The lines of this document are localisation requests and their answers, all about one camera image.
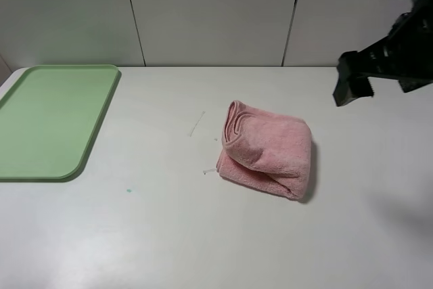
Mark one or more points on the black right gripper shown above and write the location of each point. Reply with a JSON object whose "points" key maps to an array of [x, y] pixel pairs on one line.
{"points": [[405, 53]]}

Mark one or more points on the pink fluffy towel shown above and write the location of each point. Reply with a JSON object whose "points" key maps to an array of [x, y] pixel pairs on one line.
{"points": [[264, 151]]}

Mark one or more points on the green plastic tray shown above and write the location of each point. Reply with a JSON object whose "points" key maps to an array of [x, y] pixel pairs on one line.
{"points": [[50, 118]]}

